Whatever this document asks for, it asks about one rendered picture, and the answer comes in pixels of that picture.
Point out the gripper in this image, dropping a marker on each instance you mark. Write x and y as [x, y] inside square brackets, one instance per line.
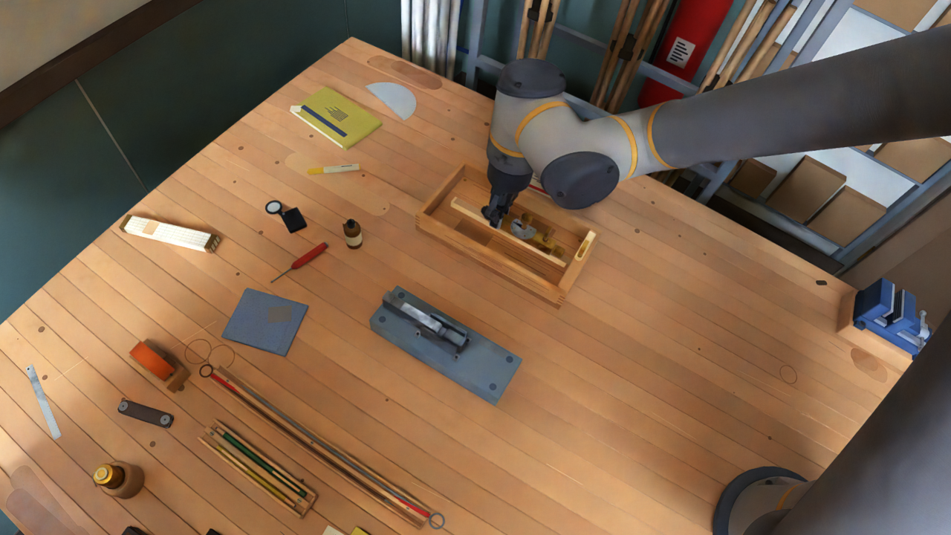
[510, 175]

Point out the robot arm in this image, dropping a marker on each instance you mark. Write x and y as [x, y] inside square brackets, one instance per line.
[780, 104]

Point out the brass clinometer hand level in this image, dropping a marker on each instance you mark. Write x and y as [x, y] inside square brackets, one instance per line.
[531, 230]

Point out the wooden instrument case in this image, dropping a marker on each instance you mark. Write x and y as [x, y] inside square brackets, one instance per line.
[475, 249]

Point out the brass case latch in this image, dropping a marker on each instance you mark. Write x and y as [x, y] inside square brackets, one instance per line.
[585, 246]

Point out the blue-grey check block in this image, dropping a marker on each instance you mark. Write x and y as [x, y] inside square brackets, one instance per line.
[475, 364]

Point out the dark metal cradle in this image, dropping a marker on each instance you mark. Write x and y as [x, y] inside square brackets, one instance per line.
[427, 321]

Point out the small brown bottle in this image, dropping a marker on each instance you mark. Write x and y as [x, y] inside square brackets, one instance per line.
[352, 235]

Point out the grey semicircular protractor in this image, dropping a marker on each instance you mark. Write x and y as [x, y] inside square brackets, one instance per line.
[397, 98]

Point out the yellow marker pen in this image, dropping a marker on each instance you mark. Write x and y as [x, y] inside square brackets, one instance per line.
[334, 169]

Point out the yellow notebook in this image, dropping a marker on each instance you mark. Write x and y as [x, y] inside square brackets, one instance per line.
[338, 117]

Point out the white rod bundle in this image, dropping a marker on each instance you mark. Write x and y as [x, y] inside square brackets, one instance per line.
[429, 33]

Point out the wooden tripod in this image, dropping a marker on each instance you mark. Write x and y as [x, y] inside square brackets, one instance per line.
[536, 22]
[743, 44]
[631, 44]

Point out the black folding magnifier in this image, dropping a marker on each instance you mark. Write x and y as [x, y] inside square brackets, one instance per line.
[293, 218]

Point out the red cylinder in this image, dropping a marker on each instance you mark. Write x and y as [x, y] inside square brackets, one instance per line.
[687, 30]

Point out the blue-grey square cloth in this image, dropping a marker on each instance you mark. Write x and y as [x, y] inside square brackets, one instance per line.
[264, 321]

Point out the long wooden ranging rod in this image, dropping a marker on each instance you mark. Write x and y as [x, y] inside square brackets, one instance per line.
[319, 444]

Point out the white folding rule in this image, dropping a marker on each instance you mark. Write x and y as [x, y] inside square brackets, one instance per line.
[167, 232]

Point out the grey metal shelf unit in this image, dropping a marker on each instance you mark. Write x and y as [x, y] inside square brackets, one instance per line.
[854, 204]

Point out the wooden pencil tray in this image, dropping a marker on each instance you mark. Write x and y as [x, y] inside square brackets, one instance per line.
[256, 468]

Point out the orange tape reel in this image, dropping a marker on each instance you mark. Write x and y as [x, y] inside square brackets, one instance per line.
[154, 360]

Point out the blue bench vise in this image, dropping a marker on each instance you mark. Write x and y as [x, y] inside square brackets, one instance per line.
[888, 312]

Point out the dark brown pocket knife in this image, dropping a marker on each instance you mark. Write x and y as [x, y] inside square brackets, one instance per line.
[145, 413]

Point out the steel ruler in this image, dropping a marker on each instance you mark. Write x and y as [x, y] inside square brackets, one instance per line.
[43, 401]

